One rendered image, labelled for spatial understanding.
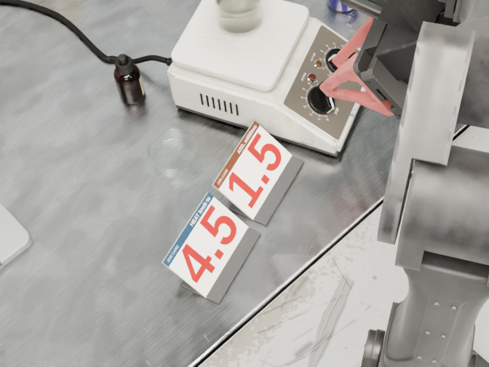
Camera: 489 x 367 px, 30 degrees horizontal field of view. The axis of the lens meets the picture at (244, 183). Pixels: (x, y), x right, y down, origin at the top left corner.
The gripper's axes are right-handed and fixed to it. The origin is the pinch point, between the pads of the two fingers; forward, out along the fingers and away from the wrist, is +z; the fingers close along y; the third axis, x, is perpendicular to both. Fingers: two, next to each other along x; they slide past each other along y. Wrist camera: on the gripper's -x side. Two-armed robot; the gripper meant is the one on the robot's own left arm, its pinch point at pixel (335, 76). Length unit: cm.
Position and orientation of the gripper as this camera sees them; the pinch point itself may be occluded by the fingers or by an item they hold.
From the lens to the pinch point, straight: 89.9
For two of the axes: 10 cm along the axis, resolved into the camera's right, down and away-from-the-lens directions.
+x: 6.5, 5.9, 4.7
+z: -6.5, 1.2, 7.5
